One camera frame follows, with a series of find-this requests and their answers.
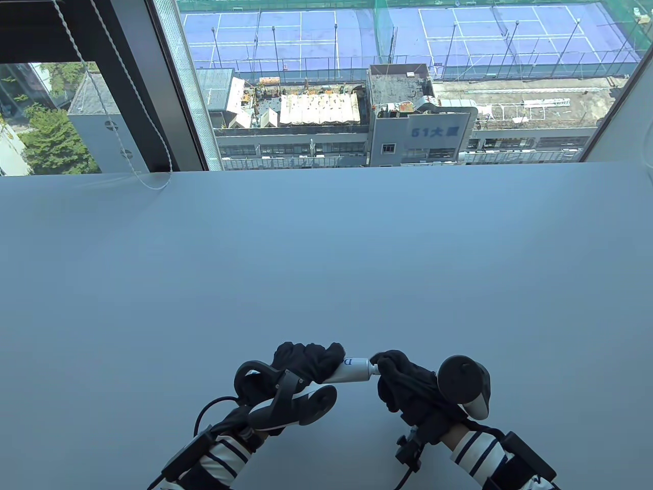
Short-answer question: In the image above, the black grey right controller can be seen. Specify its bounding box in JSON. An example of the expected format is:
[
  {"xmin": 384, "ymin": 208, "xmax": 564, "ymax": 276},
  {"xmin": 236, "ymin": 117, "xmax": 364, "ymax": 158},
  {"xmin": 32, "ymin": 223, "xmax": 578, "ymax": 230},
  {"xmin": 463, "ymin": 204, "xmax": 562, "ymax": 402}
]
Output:
[{"xmin": 437, "ymin": 356, "xmax": 492, "ymax": 421}]

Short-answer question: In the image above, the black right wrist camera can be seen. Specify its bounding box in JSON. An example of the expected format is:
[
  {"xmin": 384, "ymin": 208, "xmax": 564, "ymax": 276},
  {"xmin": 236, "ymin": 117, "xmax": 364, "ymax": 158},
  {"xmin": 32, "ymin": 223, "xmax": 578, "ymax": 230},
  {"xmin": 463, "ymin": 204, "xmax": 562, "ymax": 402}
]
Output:
[{"xmin": 395, "ymin": 428, "xmax": 427, "ymax": 468}]

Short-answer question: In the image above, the black box on left forearm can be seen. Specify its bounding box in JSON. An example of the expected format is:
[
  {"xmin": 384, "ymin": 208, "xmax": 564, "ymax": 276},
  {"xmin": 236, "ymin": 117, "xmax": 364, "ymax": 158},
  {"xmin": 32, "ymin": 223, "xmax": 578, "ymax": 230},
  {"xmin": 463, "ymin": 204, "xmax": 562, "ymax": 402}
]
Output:
[{"xmin": 162, "ymin": 431, "xmax": 216, "ymax": 481}]

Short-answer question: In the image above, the person's right forearm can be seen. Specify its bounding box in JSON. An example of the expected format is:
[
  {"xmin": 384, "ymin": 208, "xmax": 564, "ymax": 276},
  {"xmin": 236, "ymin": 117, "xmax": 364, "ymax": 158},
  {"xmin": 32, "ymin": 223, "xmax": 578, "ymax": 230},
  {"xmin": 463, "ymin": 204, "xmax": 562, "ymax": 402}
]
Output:
[{"xmin": 449, "ymin": 428, "xmax": 559, "ymax": 490}]

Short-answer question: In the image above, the dark window frame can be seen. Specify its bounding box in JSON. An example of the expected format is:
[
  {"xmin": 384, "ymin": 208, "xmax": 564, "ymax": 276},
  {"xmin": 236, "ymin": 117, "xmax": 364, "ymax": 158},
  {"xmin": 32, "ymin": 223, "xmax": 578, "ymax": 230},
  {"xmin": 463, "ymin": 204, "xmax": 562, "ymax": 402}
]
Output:
[{"xmin": 0, "ymin": 0, "xmax": 211, "ymax": 172}]

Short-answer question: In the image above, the person's right hand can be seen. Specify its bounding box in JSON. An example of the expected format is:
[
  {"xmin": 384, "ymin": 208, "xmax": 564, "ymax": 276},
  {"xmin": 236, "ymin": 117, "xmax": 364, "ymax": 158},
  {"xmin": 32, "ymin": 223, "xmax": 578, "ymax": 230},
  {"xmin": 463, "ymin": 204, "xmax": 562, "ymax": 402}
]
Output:
[{"xmin": 370, "ymin": 350, "xmax": 470, "ymax": 445}]

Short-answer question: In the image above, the white toothpaste tube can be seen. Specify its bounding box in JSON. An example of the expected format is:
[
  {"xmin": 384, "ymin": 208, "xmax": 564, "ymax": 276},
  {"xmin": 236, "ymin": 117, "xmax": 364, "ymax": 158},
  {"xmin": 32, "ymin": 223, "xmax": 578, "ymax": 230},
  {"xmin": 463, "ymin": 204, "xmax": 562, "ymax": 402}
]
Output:
[{"xmin": 325, "ymin": 357, "xmax": 372, "ymax": 384}]

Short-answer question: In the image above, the black box on right forearm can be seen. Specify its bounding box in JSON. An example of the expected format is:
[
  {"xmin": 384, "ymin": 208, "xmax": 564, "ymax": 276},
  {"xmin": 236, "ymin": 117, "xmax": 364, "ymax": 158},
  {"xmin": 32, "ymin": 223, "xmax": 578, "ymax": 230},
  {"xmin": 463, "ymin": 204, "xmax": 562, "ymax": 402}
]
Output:
[{"xmin": 485, "ymin": 431, "xmax": 558, "ymax": 490}]

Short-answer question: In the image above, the person's left hand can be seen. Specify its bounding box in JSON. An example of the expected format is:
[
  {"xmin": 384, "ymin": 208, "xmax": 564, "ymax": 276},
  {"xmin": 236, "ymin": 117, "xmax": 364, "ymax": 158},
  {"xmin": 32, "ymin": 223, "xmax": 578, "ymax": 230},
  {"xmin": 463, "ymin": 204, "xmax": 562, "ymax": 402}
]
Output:
[{"xmin": 240, "ymin": 342, "xmax": 346, "ymax": 439}]

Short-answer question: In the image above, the person's left forearm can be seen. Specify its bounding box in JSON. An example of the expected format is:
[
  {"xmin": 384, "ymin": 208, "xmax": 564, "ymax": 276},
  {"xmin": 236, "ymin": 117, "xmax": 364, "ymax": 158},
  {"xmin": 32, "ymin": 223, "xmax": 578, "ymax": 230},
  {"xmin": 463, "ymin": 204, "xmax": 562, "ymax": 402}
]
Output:
[{"xmin": 173, "ymin": 433, "xmax": 256, "ymax": 490}]

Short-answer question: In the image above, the white blind cord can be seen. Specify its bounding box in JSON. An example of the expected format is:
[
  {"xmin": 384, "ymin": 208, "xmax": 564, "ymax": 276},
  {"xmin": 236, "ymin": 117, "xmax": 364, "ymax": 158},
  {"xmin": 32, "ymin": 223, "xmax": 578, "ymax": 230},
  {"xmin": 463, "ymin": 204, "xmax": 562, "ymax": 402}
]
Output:
[{"xmin": 54, "ymin": 0, "xmax": 174, "ymax": 191}]

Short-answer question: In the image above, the black cable of left glove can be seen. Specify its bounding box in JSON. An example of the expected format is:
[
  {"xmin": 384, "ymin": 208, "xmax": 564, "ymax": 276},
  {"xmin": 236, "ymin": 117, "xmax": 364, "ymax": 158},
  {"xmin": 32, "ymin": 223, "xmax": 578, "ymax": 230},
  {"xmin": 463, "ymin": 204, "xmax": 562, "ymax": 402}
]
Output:
[{"xmin": 147, "ymin": 397, "xmax": 241, "ymax": 490}]

